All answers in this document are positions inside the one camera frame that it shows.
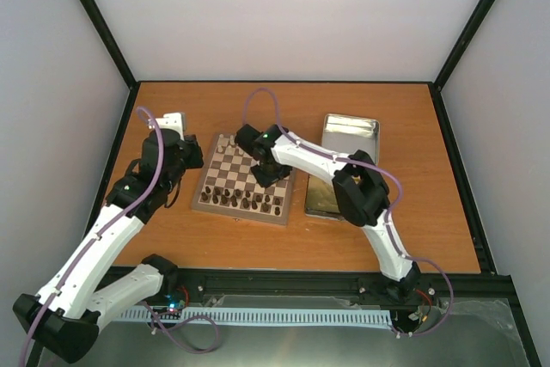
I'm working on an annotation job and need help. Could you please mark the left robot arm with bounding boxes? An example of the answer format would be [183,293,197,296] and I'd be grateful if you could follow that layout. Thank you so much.
[13,128,204,364]

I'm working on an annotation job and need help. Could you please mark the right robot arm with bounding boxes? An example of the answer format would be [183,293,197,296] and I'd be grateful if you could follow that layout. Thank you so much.
[235,124,420,303]

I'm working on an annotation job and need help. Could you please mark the wooden chess board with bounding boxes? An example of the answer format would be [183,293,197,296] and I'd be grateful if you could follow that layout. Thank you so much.
[192,132,296,226]

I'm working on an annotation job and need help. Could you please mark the green lit circuit board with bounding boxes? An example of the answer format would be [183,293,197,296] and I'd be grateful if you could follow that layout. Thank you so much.
[165,287,190,313]

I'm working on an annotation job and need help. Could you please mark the gold tin box base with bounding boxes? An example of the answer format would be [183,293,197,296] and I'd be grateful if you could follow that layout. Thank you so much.
[304,175,343,221]

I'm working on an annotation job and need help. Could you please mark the silver tin lid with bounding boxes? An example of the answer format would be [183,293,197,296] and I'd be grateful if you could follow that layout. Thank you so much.
[321,113,380,165]

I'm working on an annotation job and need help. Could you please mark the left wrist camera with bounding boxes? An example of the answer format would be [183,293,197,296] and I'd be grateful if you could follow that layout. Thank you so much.
[156,112,186,140]

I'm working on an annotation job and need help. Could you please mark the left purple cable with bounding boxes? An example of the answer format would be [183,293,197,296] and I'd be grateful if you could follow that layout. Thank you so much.
[19,107,167,367]

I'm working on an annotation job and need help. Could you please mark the purple cable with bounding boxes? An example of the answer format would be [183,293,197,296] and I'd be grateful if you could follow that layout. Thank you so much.
[243,87,455,338]
[19,107,167,367]

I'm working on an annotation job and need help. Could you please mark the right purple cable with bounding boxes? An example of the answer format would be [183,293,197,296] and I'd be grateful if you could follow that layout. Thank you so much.
[243,87,455,338]

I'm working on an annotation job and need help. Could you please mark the light blue cable duct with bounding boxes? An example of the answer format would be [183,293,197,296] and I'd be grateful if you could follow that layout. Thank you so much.
[118,305,394,328]

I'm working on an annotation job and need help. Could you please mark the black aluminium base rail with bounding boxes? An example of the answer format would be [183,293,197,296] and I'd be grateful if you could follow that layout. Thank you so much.
[150,268,519,309]

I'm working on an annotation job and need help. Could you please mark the black frame post left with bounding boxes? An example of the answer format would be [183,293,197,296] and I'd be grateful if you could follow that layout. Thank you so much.
[79,0,138,90]

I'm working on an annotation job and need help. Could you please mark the black frame post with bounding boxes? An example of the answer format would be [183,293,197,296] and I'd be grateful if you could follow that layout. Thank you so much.
[79,0,138,90]
[434,0,496,92]

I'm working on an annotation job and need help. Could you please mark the black frame post right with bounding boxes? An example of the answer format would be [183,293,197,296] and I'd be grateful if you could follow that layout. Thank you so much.
[434,0,496,92]

